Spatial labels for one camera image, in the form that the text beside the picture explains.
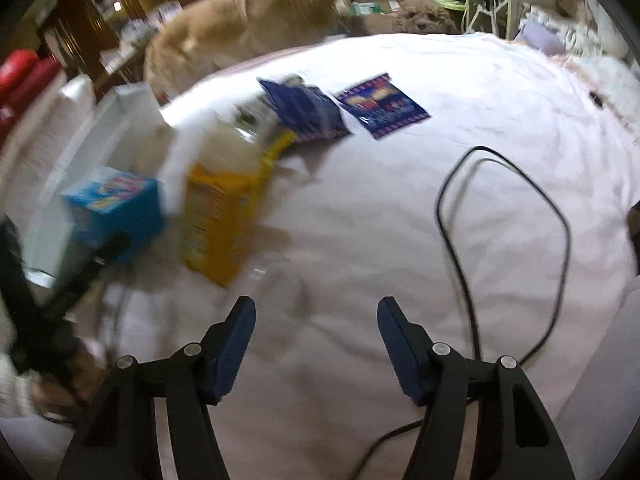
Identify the dark wooden cabinet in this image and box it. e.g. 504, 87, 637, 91
35, 0, 273, 102

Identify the brown poodle dog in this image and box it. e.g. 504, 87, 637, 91
396, 0, 459, 37

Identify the red padded cushion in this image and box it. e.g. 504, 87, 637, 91
0, 49, 62, 142

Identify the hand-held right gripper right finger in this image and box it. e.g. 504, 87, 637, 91
376, 296, 576, 480

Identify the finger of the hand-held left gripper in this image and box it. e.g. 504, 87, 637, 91
42, 231, 131, 321

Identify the white plastic frame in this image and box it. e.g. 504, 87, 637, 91
462, 0, 507, 37

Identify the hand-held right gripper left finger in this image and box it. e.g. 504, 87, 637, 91
55, 296, 257, 480

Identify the lilac pillow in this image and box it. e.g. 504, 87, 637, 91
515, 19, 567, 57

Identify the white fabric storage box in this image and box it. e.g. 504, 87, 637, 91
20, 82, 174, 286

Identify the yellow bun packet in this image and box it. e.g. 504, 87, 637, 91
177, 100, 298, 289

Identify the person's left hand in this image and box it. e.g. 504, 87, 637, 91
30, 344, 109, 421

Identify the blue striped cookie packet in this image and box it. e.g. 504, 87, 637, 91
334, 72, 432, 141
256, 75, 352, 147

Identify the black cable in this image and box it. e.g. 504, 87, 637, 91
345, 146, 572, 480

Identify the floral bedding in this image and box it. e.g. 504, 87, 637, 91
517, 0, 640, 131

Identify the blue cartoon carton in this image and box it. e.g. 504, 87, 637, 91
60, 166, 167, 264

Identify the tan dog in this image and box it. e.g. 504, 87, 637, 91
144, 0, 352, 104

